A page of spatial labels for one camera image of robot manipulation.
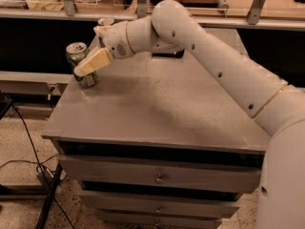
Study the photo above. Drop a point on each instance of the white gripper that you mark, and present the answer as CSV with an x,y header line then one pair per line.
x,y
114,42

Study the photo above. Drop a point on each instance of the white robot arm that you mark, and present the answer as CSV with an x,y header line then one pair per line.
x,y
276,106

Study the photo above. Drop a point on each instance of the blue soda can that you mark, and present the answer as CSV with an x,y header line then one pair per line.
x,y
105,22

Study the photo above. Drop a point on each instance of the dark snack bar packet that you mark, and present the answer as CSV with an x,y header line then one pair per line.
x,y
170,54

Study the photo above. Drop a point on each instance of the grey drawer cabinet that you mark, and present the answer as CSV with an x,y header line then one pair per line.
x,y
158,142

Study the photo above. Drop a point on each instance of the black metal stand leg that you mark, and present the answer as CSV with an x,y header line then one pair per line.
x,y
51,185

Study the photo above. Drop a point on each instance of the grey metal rail frame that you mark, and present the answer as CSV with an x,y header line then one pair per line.
x,y
241,14

